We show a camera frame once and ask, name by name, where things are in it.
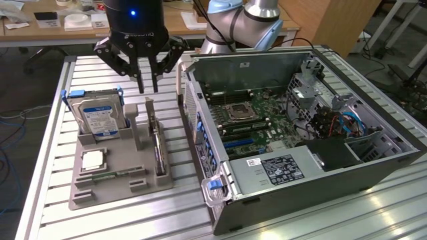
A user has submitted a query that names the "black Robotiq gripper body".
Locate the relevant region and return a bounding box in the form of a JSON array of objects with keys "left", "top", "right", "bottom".
[{"left": 101, "top": 0, "right": 171, "bottom": 60}]

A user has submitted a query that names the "Nvidia graphics card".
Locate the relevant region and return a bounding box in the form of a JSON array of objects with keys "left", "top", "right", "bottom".
[{"left": 144, "top": 96, "right": 168, "bottom": 177}]

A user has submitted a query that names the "white labelled box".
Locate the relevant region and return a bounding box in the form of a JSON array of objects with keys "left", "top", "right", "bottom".
[{"left": 89, "top": 12, "right": 109, "bottom": 30}]

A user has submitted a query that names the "white paper stack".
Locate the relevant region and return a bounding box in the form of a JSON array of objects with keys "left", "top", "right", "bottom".
[{"left": 180, "top": 11, "right": 208, "bottom": 31}]

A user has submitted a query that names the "white box with tape roll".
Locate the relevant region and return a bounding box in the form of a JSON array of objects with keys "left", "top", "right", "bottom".
[{"left": 62, "top": 13, "right": 94, "bottom": 32}]

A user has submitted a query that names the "wooden desk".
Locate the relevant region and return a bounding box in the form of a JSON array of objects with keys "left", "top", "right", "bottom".
[{"left": 0, "top": 0, "right": 301, "bottom": 48}]

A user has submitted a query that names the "black chair base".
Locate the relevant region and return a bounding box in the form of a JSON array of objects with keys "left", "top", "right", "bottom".
[{"left": 17, "top": 44, "right": 69, "bottom": 75}]

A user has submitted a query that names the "hard disk with blue caddy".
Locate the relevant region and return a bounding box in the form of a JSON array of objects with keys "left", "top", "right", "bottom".
[{"left": 60, "top": 84, "right": 129, "bottom": 141}]

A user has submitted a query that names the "white box with black lid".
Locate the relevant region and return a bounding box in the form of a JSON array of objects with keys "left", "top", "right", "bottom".
[{"left": 32, "top": 11, "right": 61, "bottom": 29}]

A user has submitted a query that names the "metal CPU socket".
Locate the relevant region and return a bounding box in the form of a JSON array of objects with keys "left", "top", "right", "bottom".
[{"left": 225, "top": 102, "right": 256, "bottom": 122}]

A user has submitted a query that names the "white paper label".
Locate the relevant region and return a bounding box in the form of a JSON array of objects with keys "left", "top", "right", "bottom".
[{"left": 4, "top": 22, "right": 30, "bottom": 30}]

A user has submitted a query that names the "black RAM stick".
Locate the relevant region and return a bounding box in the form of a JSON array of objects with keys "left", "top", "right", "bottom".
[{"left": 221, "top": 121, "right": 269, "bottom": 135}]

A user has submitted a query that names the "grey plastic parts rack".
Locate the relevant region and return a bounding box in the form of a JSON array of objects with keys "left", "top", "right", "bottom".
[{"left": 68, "top": 96, "right": 175, "bottom": 211}]

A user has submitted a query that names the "blue expansion slot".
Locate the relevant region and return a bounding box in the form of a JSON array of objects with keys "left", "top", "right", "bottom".
[{"left": 223, "top": 138, "right": 255, "bottom": 149}]

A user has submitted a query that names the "silver CPU chip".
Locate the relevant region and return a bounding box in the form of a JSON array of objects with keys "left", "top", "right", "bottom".
[{"left": 81, "top": 151, "right": 104, "bottom": 170}]

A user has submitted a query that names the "perforated metal drive cage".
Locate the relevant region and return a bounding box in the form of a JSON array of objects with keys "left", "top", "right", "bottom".
[{"left": 285, "top": 59, "right": 335, "bottom": 118}]

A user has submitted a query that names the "green RAM stick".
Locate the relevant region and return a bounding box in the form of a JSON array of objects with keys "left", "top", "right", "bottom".
[{"left": 90, "top": 167, "right": 133, "bottom": 180}]

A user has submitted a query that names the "silver chipset heatsink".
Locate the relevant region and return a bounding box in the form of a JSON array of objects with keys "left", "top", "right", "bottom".
[{"left": 265, "top": 141, "right": 287, "bottom": 151}]

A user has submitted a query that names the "wooden cabinet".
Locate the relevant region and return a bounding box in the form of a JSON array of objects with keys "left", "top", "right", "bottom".
[{"left": 277, "top": 0, "right": 383, "bottom": 57}]

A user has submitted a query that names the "blue case latch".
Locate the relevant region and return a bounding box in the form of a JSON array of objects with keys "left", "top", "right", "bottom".
[{"left": 205, "top": 180, "right": 223, "bottom": 193}]

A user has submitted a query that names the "grey power supply unit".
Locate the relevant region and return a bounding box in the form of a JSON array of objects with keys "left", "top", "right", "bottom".
[{"left": 228, "top": 146, "right": 327, "bottom": 196}]

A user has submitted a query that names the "black equipment stand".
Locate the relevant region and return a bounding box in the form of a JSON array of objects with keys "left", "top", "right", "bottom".
[{"left": 385, "top": 49, "right": 427, "bottom": 101}]

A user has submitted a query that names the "metal disk bay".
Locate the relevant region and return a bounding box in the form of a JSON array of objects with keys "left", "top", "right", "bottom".
[{"left": 343, "top": 128, "right": 415, "bottom": 163}]

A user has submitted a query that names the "open dark grey PC case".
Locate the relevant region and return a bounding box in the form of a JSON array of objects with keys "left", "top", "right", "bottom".
[{"left": 175, "top": 44, "right": 427, "bottom": 237}]

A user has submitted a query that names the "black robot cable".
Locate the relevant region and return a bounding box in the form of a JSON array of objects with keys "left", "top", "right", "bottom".
[{"left": 192, "top": 0, "right": 236, "bottom": 52}]

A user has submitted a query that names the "white floor cable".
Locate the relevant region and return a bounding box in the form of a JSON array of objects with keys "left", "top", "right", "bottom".
[{"left": 0, "top": 104, "right": 52, "bottom": 120}]

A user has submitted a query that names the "black power cable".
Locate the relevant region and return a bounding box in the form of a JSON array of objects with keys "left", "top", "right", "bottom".
[{"left": 271, "top": 36, "right": 335, "bottom": 55}]

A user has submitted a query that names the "red wire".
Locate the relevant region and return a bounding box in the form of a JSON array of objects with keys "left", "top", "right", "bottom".
[{"left": 327, "top": 113, "right": 339, "bottom": 136}]

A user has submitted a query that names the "blue floor cable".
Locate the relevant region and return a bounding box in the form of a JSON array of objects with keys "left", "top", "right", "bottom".
[{"left": 0, "top": 119, "right": 26, "bottom": 216}]

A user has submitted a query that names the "blue data wire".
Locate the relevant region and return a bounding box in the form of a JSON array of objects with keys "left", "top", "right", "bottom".
[{"left": 336, "top": 111, "right": 368, "bottom": 137}]

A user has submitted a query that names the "white table frame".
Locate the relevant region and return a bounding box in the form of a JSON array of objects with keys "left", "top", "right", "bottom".
[{"left": 364, "top": 0, "right": 427, "bottom": 69}]

